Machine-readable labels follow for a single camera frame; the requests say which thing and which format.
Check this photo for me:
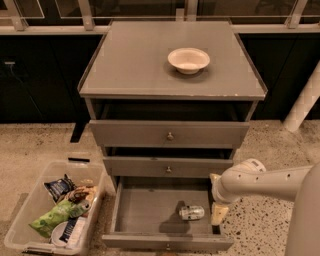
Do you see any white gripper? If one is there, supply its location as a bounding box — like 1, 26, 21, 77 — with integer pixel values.
210, 173, 240, 226

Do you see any silver green 7up can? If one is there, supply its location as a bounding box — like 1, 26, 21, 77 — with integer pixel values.
179, 205, 205, 221

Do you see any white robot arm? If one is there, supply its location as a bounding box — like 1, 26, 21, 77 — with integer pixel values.
213, 66, 320, 256

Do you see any grey bottom drawer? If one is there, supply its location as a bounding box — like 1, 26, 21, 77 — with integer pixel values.
103, 177, 233, 253

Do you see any grey drawer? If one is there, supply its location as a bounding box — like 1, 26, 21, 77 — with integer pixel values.
103, 177, 233, 253
89, 120, 249, 149
103, 157, 233, 178

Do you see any grey middle drawer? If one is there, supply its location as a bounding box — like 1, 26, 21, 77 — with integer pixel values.
103, 157, 233, 178

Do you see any grey top drawer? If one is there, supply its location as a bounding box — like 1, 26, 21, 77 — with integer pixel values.
89, 120, 249, 149

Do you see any grey drawer cabinet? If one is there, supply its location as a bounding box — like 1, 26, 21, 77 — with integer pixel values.
77, 20, 269, 188

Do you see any green can in bin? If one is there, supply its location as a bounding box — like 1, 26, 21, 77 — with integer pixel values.
70, 200, 91, 218

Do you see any brown snack bag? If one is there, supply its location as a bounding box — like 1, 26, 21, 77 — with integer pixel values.
65, 186, 97, 203

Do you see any white blue snack packet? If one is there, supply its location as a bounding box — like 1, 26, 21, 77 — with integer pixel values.
59, 217, 86, 248

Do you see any white ceramic bowl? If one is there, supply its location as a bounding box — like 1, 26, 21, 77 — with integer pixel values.
167, 48, 210, 75

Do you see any dark blue chip bag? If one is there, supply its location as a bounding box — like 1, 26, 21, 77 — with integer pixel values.
43, 174, 76, 203

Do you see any white round container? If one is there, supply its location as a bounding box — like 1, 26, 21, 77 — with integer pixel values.
50, 222, 67, 247

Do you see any green snack bag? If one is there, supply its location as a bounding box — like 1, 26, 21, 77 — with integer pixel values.
29, 200, 76, 238

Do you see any clear plastic storage bin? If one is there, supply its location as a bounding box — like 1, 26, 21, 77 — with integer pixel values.
4, 161, 106, 256

